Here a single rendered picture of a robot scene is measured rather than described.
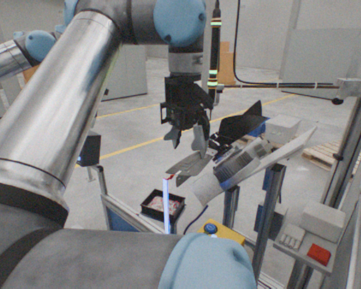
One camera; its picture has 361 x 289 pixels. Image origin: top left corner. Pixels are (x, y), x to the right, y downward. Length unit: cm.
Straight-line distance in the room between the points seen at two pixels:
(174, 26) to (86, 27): 12
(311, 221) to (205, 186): 54
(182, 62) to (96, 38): 20
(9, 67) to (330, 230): 137
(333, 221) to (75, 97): 123
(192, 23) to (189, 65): 14
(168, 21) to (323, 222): 115
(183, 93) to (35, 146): 34
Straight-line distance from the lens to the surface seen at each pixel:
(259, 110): 141
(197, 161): 113
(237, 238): 93
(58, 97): 25
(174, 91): 49
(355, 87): 128
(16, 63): 74
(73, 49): 31
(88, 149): 139
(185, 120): 50
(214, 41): 107
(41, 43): 72
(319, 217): 131
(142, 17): 39
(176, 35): 36
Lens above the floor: 175
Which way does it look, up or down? 26 degrees down
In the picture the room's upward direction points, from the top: straight up
